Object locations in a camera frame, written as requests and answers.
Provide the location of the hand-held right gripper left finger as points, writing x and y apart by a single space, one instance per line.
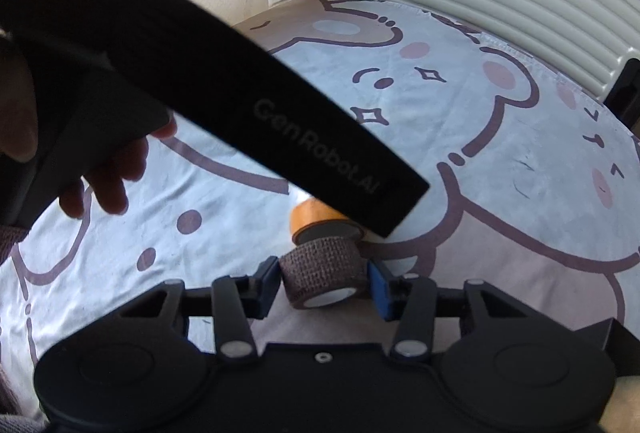
270 285

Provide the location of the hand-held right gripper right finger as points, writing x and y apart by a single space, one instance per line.
380 294

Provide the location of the brown bandage roll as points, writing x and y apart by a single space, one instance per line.
320 268

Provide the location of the person's left hand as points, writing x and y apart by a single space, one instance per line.
115 178

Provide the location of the bear printed blanket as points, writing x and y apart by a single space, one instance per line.
450 138

